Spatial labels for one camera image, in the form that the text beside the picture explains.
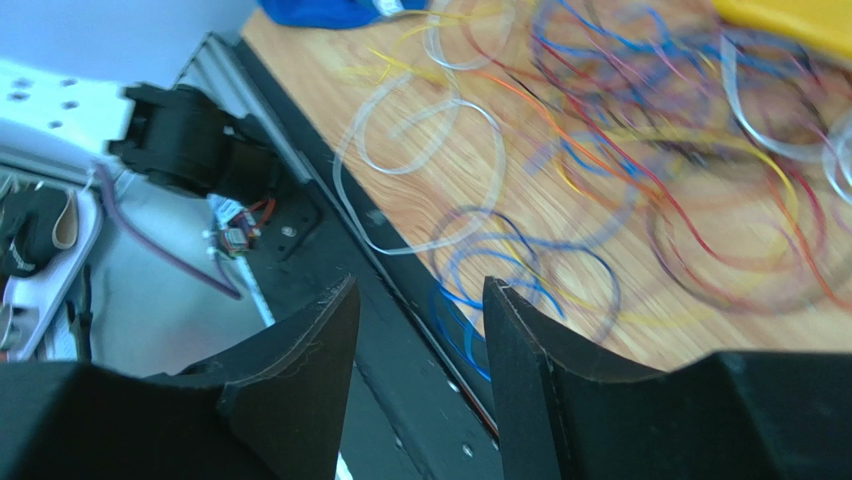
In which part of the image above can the coloured cable pile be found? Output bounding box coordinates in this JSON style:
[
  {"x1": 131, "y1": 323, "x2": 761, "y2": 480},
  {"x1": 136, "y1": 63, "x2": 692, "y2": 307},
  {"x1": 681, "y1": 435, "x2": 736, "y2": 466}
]
[{"x1": 332, "y1": 0, "x2": 852, "y2": 384}]

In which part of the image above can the yellow plastic bin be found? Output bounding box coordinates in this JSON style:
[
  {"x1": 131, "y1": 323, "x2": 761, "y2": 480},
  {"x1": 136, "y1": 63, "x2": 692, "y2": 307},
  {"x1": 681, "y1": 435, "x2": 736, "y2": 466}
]
[{"x1": 711, "y1": 0, "x2": 851, "y2": 60}]

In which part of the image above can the blue cloth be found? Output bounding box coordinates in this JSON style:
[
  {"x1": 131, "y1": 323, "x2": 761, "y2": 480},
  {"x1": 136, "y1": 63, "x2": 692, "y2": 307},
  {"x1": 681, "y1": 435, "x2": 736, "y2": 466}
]
[{"x1": 258, "y1": 0, "x2": 430, "y2": 30}]

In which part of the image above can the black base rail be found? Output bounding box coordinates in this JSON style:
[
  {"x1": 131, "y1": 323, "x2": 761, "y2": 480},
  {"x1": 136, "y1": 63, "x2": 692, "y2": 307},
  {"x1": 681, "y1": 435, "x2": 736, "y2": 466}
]
[{"x1": 179, "y1": 33, "x2": 503, "y2": 479}]

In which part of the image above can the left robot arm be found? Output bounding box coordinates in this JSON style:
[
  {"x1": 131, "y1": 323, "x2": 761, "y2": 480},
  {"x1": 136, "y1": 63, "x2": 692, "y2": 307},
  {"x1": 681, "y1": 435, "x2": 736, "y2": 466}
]
[{"x1": 1, "y1": 59, "x2": 285, "y2": 204}]

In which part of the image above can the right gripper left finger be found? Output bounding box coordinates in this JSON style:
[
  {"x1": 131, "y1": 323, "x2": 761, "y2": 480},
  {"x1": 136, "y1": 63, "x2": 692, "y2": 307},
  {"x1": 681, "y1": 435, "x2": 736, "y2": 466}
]
[{"x1": 1, "y1": 276, "x2": 360, "y2": 479}]

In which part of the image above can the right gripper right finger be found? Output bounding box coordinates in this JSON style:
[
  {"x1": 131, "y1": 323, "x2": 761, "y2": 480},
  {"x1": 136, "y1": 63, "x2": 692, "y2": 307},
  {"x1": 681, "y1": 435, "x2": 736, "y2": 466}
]
[{"x1": 483, "y1": 277, "x2": 851, "y2": 479}]

